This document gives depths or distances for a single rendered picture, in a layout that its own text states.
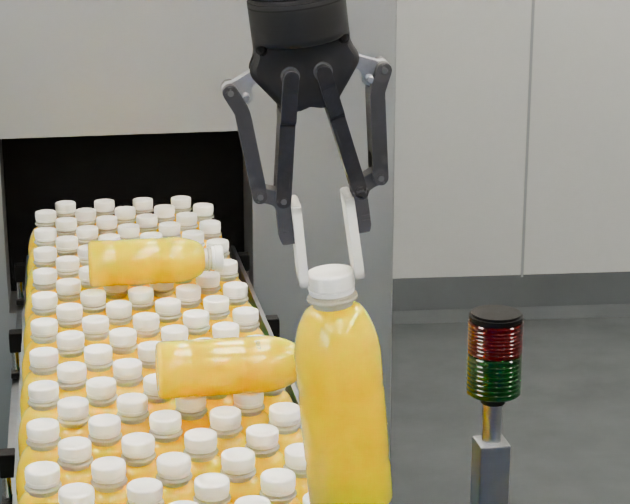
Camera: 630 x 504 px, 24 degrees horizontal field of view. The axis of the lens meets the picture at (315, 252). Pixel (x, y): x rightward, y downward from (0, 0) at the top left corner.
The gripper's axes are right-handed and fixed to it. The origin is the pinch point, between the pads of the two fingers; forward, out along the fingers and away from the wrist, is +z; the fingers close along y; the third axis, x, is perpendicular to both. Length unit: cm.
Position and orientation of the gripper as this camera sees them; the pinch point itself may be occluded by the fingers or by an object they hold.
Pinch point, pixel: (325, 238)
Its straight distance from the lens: 117.1
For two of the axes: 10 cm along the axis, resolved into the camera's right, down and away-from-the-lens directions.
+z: 1.2, 9.3, 3.6
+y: 9.8, -1.6, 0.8
